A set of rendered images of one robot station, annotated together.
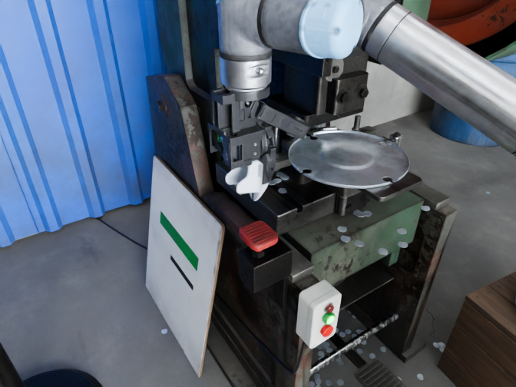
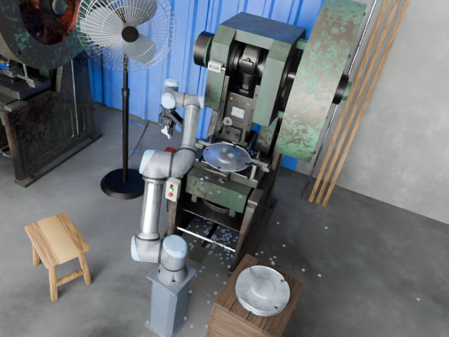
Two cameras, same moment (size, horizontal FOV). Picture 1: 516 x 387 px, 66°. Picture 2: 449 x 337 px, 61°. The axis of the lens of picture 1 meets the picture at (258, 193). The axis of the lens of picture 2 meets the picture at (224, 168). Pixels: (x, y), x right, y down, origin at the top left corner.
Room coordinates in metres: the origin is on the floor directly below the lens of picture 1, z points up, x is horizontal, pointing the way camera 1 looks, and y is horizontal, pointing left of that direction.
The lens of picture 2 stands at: (-0.40, -1.61, 2.05)
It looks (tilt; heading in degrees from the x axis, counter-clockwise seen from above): 36 degrees down; 48
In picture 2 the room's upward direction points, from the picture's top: 11 degrees clockwise
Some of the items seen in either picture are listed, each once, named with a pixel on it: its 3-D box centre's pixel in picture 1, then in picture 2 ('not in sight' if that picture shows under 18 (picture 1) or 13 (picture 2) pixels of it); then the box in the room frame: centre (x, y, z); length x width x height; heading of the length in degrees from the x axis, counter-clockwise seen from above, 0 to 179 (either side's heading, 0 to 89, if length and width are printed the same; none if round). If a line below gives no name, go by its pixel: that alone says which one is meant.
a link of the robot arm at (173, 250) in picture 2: not in sight; (173, 251); (0.30, -0.59, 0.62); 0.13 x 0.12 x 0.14; 144
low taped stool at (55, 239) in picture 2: not in sight; (59, 255); (-0.09, 0.01, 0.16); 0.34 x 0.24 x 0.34; 95
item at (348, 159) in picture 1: (347, 156); (226, 156); (0.86, -0.22, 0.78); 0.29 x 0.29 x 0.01
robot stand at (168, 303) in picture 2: not in sight; (169, 299); (0.31, -0.59, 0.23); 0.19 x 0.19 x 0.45; 22
